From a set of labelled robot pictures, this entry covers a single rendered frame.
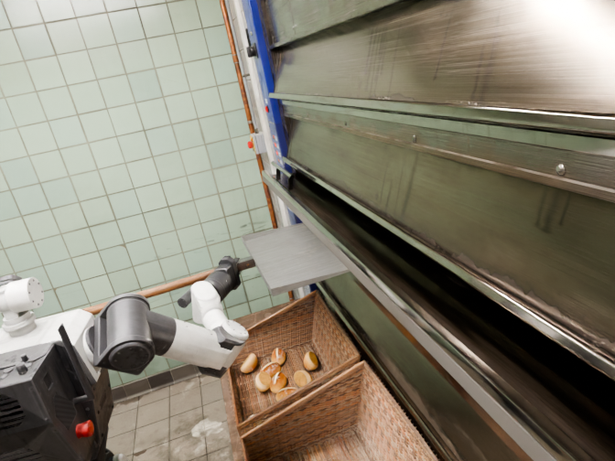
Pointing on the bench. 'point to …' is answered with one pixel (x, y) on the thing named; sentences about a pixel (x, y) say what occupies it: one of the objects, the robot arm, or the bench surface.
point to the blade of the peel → (291, 258)
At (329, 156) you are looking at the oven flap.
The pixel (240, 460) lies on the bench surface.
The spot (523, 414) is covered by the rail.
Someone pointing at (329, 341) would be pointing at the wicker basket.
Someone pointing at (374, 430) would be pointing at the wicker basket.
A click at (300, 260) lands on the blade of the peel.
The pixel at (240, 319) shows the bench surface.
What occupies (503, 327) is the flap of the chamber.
